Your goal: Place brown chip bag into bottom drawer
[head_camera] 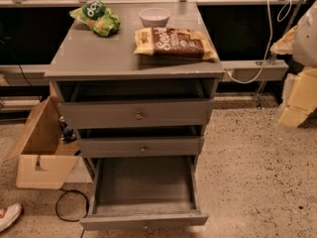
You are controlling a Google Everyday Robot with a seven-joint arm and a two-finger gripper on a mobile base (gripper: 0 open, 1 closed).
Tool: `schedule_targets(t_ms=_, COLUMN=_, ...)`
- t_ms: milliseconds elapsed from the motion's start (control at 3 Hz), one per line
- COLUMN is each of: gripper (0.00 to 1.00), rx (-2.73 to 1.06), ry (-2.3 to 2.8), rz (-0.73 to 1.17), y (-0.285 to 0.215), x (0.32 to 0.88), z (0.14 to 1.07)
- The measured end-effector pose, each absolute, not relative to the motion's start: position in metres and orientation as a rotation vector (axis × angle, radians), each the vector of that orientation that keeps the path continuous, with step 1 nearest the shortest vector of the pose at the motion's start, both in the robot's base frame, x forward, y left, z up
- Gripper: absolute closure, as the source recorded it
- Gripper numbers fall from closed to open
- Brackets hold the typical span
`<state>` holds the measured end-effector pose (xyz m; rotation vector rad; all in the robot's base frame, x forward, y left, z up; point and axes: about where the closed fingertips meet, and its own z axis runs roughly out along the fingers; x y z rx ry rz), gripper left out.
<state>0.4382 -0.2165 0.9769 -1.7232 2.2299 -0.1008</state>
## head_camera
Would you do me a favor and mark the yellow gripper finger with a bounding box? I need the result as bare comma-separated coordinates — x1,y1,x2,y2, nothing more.
277,66,317,128
270,26,297,55

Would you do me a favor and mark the brown chip bag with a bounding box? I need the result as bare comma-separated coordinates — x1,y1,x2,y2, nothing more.
134,27,218,60

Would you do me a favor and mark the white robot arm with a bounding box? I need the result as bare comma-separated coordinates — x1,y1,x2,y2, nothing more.
270,1,317,128

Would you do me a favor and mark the top grey drawer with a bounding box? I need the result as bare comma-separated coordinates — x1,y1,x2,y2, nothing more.
57,79,216,130

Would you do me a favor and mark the grey drawer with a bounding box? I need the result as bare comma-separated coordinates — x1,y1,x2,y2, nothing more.
57,79,216,130
78,125,204,158
80,156,208,231

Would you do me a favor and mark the middle grey drawer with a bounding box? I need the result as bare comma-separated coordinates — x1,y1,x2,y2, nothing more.
78,125,204,158

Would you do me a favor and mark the grey drawer cabinet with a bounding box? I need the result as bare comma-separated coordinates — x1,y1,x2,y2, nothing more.
44,1,226,171

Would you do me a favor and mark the green chip bag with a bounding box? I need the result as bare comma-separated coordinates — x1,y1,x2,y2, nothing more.
69,1,121,37

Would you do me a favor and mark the bottom grey drawer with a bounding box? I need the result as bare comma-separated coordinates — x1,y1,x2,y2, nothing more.
80,156,208,231

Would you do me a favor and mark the metal stand pole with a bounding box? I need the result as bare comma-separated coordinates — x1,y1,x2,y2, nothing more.
254,0,313,109

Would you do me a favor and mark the white bowl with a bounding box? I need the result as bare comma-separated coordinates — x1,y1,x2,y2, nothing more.
139,8,170,28

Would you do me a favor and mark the blue object in box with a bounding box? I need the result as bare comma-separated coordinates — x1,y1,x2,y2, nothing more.
58,116,77,142

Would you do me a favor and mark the open cardboard box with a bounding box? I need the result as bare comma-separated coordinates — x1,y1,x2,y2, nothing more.
4,98,87,189

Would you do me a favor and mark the white red sneaker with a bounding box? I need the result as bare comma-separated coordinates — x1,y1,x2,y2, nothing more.
0,203,23,232

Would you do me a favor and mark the black floor cable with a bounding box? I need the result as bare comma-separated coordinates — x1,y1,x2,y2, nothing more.
54,188,90,238

